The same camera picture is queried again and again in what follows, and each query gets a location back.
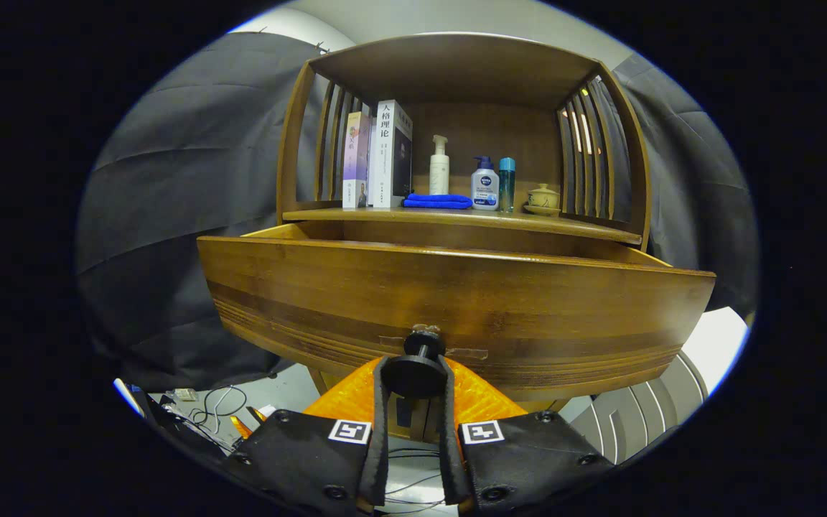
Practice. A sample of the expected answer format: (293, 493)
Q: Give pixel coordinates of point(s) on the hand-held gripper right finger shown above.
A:
(449, 459)

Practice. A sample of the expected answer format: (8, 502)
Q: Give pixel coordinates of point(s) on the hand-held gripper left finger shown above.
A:
(382, 445)

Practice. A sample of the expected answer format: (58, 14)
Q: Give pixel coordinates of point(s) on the black round drawer knob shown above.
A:
(415, 373)

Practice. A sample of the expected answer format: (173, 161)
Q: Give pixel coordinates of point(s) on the brown wooden drawer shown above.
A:
(456, 294)

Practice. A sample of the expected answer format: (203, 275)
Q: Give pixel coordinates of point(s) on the wooden countertop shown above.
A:
(528, 222)

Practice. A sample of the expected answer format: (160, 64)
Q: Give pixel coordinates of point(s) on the brown wooden cabinet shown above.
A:
(456, 68)

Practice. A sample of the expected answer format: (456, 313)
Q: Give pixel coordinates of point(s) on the grey slatted chair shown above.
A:
(636, 424)

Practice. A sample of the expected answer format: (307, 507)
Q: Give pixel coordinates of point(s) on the blue folded cloth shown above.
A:
(435, 202)

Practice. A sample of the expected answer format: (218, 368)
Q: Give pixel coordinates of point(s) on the white blue-capped lotion bottle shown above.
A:
(484, 188)

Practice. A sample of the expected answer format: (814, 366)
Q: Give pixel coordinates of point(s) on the beige lidded teacup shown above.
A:
(543, 197)

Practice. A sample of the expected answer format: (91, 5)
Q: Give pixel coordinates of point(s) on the teal slim bottle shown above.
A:
(506, 187)

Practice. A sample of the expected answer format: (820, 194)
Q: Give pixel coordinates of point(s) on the cream pump bottle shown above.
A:
(439, 172)

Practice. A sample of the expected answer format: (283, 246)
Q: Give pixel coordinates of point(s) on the thick white book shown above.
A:
(383, 165)

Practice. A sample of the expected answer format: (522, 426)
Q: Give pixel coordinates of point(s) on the purple book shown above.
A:
(356, 165)

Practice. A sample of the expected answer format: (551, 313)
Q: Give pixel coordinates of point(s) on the white table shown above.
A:
(718, 345)

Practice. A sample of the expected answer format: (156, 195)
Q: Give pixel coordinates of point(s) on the black backdrop cloth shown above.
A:
(184, 215)

